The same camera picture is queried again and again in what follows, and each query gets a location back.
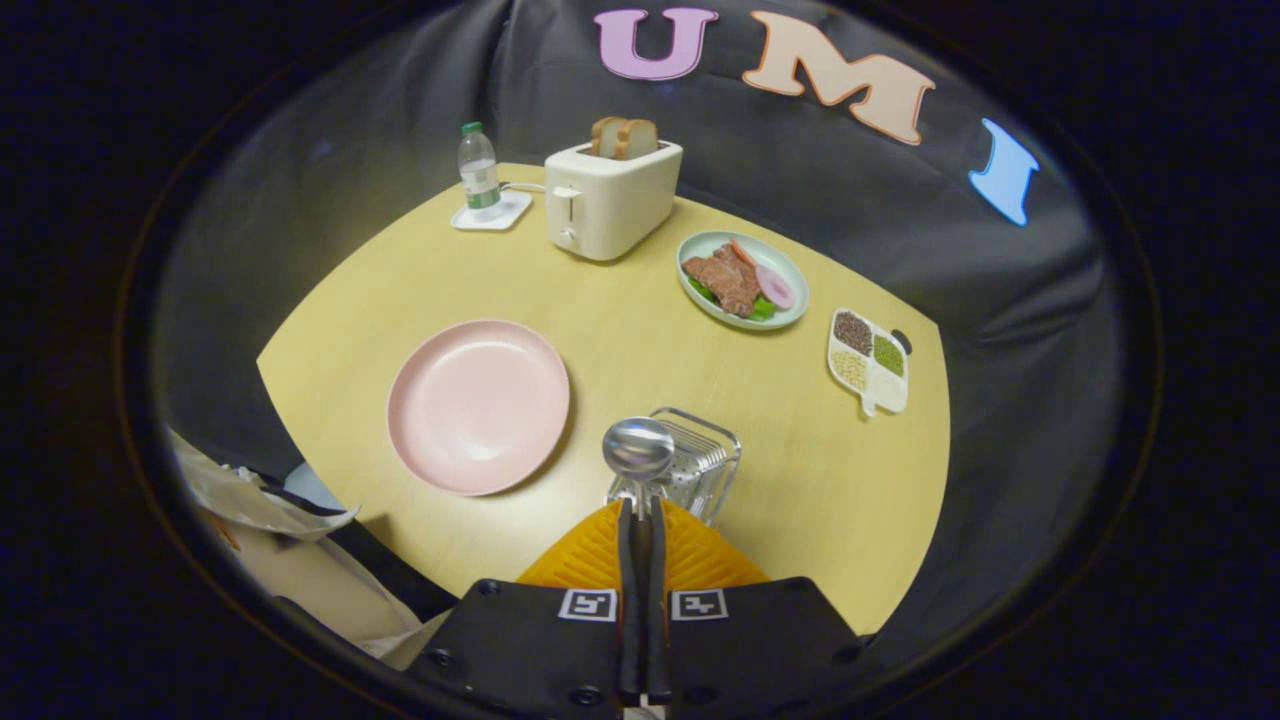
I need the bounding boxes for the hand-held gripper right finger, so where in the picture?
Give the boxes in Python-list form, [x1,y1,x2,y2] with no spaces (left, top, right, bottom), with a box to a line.
[640,497,866,716]

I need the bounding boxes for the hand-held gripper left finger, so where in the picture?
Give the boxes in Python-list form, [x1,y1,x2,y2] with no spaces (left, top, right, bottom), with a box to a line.
[405,497,641,716]

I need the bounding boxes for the metal spoon wooden handle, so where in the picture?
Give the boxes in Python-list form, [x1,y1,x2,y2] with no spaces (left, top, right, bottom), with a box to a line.
[601,416,676,521]

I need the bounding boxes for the beige cloth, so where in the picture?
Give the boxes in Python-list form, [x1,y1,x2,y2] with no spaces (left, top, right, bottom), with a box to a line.
[215,515,426,656]

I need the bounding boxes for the pink round plate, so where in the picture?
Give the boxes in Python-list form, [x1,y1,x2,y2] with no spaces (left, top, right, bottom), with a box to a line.
[386,319,572,498]

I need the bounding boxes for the white divided grain tray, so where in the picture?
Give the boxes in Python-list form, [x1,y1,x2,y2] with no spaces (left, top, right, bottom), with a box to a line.
[826,308,913,419]

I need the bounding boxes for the green lettuce leaf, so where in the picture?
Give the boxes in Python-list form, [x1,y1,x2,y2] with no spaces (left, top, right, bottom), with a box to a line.
[688,276,779,323]

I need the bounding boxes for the pink ham slice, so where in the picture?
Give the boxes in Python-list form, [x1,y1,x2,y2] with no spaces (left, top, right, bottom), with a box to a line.
[755,264,797,311]

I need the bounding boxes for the brown steak piece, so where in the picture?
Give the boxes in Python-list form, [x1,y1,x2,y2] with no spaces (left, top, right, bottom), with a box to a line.
[682,244,763,319]

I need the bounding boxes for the light green food plate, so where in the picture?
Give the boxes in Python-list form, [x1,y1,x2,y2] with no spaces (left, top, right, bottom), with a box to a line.
[676,231,810,332]

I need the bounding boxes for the white square coaster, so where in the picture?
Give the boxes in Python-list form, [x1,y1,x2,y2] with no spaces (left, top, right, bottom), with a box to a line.
[450,191,534,233]

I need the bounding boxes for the cream white toaster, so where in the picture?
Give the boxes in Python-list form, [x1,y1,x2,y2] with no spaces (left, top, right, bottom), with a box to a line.
[544,140,685,263]

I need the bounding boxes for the clear plastic water bottle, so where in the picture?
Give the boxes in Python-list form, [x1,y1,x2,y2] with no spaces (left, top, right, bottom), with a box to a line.
[457,122,503,223]

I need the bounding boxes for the metal wire basket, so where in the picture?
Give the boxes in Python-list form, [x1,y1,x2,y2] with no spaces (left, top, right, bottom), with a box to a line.
[606,407,743,528]

